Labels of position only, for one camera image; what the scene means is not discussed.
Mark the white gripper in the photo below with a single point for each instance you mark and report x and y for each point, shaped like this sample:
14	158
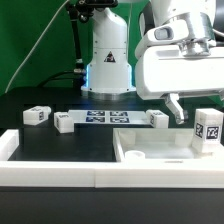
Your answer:
163	71

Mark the white square tabletop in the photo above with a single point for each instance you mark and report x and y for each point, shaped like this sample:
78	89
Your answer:
147	144

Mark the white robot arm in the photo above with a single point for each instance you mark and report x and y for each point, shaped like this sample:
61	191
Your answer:
109	74

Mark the white U-shaped obstacle fence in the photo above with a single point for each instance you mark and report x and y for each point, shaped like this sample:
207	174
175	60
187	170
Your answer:
201	173

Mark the white marker tag sheet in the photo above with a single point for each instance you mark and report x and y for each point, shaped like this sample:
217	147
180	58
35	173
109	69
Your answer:
109	117

